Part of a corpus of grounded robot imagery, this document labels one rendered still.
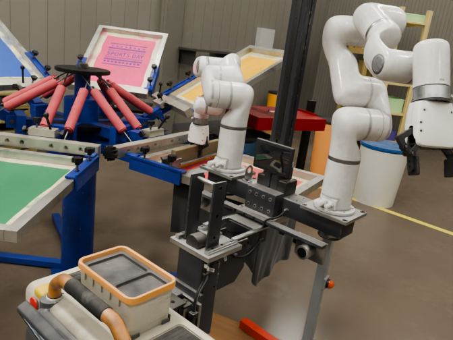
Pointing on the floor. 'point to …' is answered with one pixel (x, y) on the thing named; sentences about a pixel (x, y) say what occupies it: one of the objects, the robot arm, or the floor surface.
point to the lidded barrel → (379, 173)
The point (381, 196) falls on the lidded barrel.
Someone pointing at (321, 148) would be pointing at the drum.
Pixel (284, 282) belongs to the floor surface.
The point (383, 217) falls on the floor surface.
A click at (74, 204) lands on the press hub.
